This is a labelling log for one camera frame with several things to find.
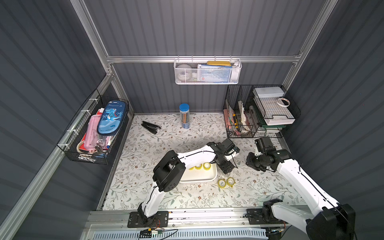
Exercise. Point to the white grid notebook stack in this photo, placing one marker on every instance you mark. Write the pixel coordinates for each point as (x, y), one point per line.
(273, 106)

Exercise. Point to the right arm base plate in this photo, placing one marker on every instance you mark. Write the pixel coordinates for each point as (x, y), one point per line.
(255, 217)

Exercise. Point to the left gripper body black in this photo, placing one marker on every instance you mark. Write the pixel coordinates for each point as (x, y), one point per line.
(225, 165)

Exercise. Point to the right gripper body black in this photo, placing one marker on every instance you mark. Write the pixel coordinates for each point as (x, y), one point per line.
(252, 160)

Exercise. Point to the black wire side basket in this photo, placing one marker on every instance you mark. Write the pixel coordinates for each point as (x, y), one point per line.
(107, 146)

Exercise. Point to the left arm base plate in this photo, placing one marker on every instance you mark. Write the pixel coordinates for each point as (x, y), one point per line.
(137, 220)

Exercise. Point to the blue dinosaur pencil case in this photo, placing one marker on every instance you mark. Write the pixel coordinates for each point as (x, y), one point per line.
(112, 118)

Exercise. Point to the black stapler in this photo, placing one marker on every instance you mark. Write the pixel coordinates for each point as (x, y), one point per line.
(152, 128)

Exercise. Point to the white plastic storage box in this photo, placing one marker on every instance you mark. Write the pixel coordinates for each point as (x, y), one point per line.
(199, 176)

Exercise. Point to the blue-lidded colored pencil tube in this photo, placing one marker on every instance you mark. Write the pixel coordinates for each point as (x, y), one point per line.
(185, 115)

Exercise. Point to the blue white packet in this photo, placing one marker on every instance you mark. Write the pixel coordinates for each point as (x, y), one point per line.
(214, 74)

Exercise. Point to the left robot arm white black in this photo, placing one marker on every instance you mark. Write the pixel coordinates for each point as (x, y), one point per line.
(169, 171)

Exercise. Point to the white wire wall basket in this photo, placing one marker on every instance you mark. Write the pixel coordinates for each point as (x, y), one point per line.
(235, 76)

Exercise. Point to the white tape roll in basket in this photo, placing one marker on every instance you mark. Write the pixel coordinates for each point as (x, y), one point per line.
(183, 72)

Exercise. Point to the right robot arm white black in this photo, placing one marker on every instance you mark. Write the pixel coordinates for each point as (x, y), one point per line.
(327, 218)

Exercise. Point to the pink pencil case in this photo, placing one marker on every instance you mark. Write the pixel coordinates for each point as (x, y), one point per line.
(91, 136)

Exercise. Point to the black wire desk organizer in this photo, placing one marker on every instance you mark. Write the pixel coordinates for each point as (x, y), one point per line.
(243, 118)

